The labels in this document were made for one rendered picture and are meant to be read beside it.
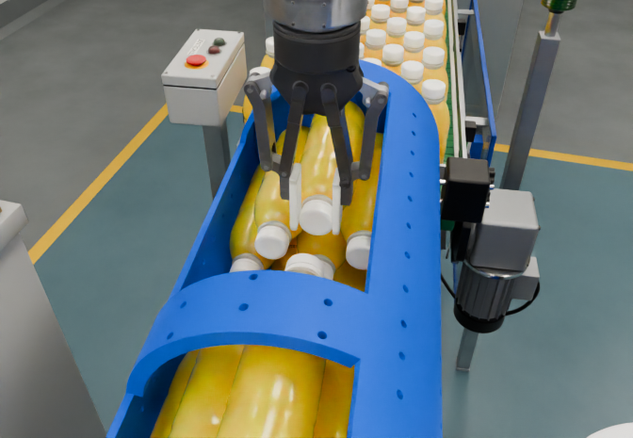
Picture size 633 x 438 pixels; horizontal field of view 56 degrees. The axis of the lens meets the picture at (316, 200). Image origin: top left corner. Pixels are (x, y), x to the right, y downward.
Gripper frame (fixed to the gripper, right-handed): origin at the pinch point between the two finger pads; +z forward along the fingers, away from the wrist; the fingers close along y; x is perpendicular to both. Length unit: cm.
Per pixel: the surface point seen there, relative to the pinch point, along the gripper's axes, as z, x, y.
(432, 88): 7.9, 41.4, 13.0
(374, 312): -2.3, -16.1, 7.3
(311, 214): 1.8, -0.3, -0.5
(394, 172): -1.9, 3.6, 7.9
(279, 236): 6.1, 0.2, -4.3
